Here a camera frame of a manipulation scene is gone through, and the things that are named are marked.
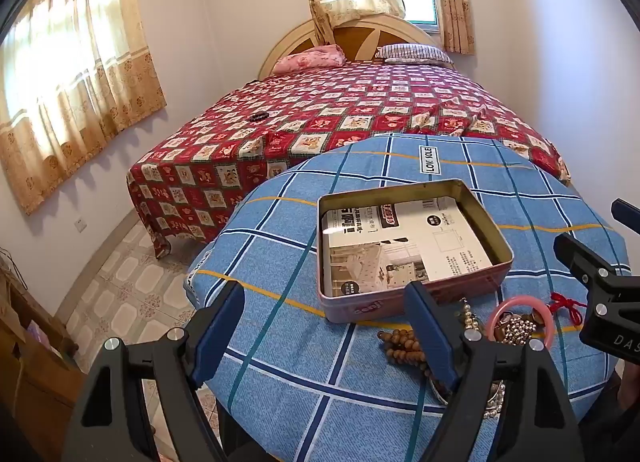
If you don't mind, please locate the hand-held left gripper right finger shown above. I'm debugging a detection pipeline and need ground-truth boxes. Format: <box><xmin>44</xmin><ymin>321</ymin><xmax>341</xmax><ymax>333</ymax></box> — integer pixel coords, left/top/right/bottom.
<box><xmin>404</xmin><ymin>281</ymin><xmax>586</xmax><ymax>462</ymax></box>

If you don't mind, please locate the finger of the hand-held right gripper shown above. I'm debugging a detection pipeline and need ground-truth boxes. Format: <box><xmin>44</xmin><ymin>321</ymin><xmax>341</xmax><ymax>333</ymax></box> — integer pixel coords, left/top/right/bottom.
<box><xmin>611</xmin><ymin>198</ymin><xmax>640</xmax><ymax>236</ymax></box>
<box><xmin>553</xmin><ymin>232</ymin><xmax>640</xmax><ymax>294</ymax></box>

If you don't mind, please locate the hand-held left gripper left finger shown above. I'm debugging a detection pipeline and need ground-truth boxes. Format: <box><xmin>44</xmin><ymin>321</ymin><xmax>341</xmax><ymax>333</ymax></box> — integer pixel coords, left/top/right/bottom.
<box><xmin>62</xmin><ymin>281</ymin><xmax>246</xmax><ymax>462</ymax></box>

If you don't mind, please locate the wooden bead bracelet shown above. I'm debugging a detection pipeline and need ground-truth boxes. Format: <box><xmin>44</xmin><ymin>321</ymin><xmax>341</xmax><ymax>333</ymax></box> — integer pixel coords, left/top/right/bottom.
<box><xmin>377</xmin><ymin>328</ymin><xmax>451</xmax><ymax>393</ymax></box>

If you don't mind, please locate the pearl necklace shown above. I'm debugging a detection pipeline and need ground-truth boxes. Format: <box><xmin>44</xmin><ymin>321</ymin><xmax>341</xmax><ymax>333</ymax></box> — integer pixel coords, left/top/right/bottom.
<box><xmin>457</xmin><ymin>297</ymin><xmax>485</xmax><ymax>343</ymax></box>

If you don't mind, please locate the red cord bracelet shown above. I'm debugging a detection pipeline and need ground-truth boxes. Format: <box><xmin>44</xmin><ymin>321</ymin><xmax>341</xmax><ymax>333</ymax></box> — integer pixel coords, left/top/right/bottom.
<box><xmin>550</xmin><ymin>292</ymin><xmax>587</xmax><ymax>328</ymax></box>

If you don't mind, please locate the silver bangle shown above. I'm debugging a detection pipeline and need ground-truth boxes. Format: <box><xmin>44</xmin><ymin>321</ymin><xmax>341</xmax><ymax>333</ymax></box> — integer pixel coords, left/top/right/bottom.
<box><xmin>427</xmin><ymin>376</ymin><xmax>452</xmax><ymax>407</ymax></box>

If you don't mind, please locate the pink bangle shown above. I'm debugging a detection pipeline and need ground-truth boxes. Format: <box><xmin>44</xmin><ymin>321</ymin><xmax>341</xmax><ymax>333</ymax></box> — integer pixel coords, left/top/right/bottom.
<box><xmin>485</xmin><ymin>294</ymin><xmax>555</xmax><ymax>349</ymax></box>

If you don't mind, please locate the pink metal tin box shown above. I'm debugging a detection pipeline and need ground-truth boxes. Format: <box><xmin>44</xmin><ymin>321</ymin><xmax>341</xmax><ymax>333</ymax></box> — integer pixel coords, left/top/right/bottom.
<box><xmin>317</xmin><ymin>179</ymin><xmax>514</xmax><ymax>325</ymax></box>

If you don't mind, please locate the silver metal stud bracelet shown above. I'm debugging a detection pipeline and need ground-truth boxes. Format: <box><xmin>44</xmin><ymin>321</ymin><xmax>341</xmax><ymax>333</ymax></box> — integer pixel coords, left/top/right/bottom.
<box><xmin>500</xmin><ymin>312</ymin><xmax>542</xmax><ymax>346</ymax></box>

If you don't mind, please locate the printed white card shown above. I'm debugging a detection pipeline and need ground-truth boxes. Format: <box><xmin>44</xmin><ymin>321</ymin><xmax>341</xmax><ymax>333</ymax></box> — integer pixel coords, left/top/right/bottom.
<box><xmin>320</xmin><ymin>196</ymin><xmax>494</xmax><ymax>295</ymax></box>

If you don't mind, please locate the blue checked tablecloth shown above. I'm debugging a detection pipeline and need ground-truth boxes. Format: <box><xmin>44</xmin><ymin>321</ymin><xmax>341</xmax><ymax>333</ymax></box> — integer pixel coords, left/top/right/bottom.
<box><xmin>185</xmin><ymin>132</ymin><xmax>631</xmax><ymax>462</ymax></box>

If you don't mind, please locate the brown cardboard box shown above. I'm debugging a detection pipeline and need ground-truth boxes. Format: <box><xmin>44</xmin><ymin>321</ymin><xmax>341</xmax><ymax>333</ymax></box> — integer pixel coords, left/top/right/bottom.
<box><xmin>0</xmin><ymin>267</ymin><xmax>83</xmax><ymax>443</ymax></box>

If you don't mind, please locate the red patchwork bed quilt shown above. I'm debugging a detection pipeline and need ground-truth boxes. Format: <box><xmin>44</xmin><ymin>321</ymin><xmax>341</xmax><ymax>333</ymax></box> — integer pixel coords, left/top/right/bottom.
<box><xmin>126</xmin><ymin>62</ymin><xmax>573</xmax><ymax>260</ymax></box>

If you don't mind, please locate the striped pillow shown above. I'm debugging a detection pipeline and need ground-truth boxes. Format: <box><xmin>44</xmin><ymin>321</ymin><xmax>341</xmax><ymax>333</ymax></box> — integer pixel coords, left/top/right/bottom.
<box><xmin>375</xmin><ymin>43</ymin><xmax>455</xmax><ymax>66</ymax></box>

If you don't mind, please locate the pink pillow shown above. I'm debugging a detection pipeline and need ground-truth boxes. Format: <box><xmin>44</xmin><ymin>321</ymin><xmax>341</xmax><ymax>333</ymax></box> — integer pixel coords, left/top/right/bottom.
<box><xmin>272</xmin><ymin>44</ymin><xmax>347</xmax><ymax>75</ymax></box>

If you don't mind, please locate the wide beige patterned curtain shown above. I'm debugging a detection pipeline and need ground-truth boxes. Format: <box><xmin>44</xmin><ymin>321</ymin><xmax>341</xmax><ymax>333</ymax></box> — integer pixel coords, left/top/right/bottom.
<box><xmin>0</xmin><ymin>0</ymin><xmax>168</xmax><ymax>217</ymax></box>

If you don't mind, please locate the beige wooden headboard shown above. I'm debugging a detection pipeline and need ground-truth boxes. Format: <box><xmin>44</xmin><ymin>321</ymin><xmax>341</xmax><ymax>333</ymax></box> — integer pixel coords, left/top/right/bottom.
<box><xmin>257</xmin><ymin>13</ymin><xmax>443</xmax><ymax>80</ymax></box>

